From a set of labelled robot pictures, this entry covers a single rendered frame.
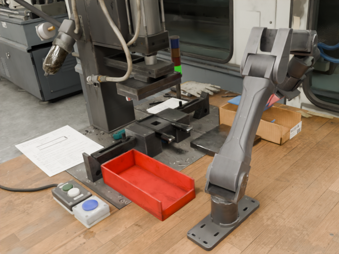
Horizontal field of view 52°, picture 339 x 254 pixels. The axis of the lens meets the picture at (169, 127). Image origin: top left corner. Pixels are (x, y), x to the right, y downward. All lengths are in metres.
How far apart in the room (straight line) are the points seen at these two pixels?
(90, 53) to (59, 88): 3.07
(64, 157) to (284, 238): 0.73
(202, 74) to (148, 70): 0.81
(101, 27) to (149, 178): 0.48
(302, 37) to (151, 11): 0.41
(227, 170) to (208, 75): 1.06
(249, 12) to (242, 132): 0.87
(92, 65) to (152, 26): 0.31
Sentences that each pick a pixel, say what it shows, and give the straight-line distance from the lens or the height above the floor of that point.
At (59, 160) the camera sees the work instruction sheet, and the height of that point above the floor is 0.90.
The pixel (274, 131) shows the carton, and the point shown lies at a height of 0.94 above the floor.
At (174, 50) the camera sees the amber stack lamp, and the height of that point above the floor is 1.15.
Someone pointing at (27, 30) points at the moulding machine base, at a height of 0.88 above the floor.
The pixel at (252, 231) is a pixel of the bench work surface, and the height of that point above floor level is 0.90.
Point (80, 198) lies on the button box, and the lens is 0.95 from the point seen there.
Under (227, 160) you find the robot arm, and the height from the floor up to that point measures 1.06.
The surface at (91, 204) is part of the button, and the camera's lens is 0.90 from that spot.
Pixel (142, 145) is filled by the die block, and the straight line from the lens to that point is 1.09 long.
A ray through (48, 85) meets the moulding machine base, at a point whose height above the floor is 0.24.
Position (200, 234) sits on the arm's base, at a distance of 0.82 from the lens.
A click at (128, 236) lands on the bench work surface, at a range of 0.85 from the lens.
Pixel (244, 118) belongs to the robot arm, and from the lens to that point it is 0.79.
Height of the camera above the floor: 1.48
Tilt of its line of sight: 27 degrees down
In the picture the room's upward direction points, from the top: 6 degrees counter-clockwise
